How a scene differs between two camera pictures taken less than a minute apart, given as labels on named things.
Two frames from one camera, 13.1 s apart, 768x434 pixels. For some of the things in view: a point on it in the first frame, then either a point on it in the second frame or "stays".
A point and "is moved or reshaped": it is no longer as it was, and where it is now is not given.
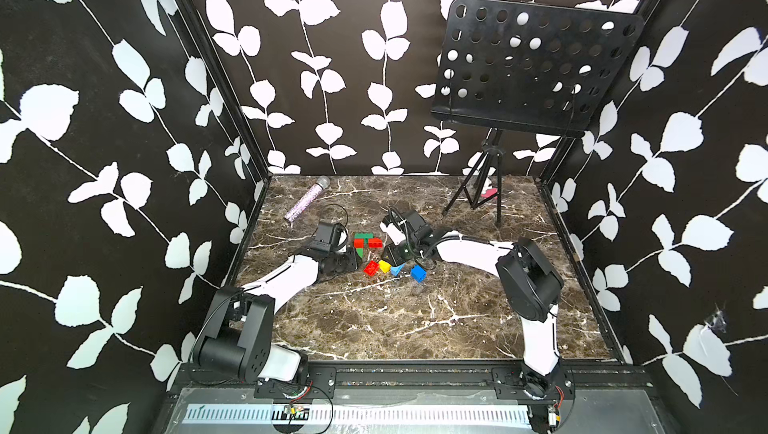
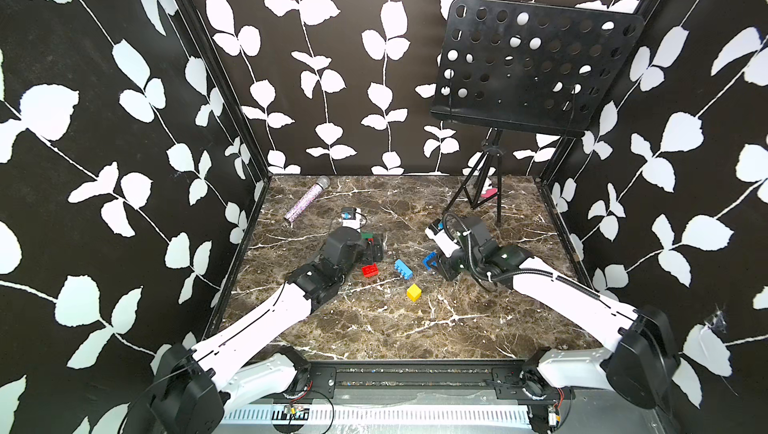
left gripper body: [343, 261] → [362, 254]
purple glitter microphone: [307, 200] stays
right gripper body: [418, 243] → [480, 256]
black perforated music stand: [525, 68] stays
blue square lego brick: [418, 273] is moved or reshaped
